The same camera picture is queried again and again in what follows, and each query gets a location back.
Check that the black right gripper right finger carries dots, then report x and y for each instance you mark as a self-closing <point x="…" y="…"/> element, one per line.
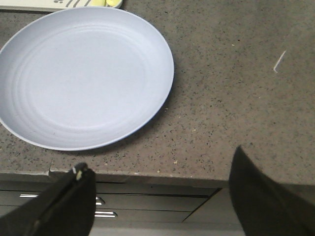
<point x="264" y="207"/>

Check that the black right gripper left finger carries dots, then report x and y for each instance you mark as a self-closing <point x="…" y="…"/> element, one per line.
<point x="66" y="208"/>

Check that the light blue plate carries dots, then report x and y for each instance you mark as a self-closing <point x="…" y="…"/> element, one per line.
<point x="83" y="78"/>

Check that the white rectangular tray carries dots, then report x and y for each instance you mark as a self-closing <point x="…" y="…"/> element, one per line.
<point x="42" y="5"/>

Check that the grey drawer cabinet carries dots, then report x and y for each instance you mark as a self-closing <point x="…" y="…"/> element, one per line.
<point x="143" y="206"/>

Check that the yellow plastic fork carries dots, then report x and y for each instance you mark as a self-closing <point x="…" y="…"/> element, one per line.
<point x="97" y="3"/>

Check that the yellow plastic spoon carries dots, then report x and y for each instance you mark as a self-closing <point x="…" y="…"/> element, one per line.
<point x="114" y="3"/>

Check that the lower metal drawer handle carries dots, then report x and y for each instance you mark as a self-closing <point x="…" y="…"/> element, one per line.
<point x="105" y="214"/>

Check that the metal drawer handle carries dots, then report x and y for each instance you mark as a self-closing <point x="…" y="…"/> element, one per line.
<point x="98" y="201"/>
<point x="105" y="214"/>

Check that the upper metal drawer handle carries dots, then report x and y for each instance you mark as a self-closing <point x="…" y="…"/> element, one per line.
<point x="98" y="201"/>

